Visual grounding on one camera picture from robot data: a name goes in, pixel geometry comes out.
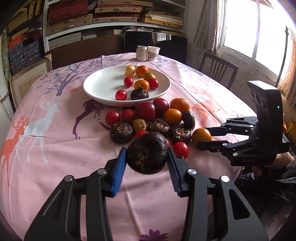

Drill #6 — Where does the large dark water chestnut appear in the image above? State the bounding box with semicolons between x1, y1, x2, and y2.
125;132;168;175

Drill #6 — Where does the red cherry tomato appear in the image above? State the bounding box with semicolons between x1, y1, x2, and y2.
115;89;128;101
105;110;121;126

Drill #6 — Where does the orange kumquat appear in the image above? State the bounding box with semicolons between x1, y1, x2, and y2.
133;79;149;91

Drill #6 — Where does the orange tangerine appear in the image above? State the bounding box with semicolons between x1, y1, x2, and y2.
135;65;149;77

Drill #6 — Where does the large red plum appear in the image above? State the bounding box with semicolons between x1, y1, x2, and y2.
136;102;156;122

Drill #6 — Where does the dark wooden chair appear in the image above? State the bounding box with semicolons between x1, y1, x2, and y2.
199;52;239;90

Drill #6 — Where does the red cherry tomato front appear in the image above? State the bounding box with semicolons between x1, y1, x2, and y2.
105;110;121;126

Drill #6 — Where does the pink deer print tablecloth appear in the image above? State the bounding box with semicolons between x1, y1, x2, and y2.
1;53;254;240

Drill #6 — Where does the white ceramic plate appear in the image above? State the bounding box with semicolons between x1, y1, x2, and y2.
82;64;172;108

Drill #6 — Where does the curtain beside window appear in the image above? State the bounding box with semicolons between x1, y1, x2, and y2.
194;0;225;54

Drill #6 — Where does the white paper cup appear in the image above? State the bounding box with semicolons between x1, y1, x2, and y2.
147;46;160;61

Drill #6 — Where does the pink drink can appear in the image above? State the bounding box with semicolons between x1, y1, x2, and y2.
136;46;147;62

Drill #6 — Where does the framed picture leaning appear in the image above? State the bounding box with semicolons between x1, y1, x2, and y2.
9;54;52;109

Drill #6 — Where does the metal storage shelf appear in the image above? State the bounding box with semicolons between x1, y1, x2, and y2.
42;1;188;52

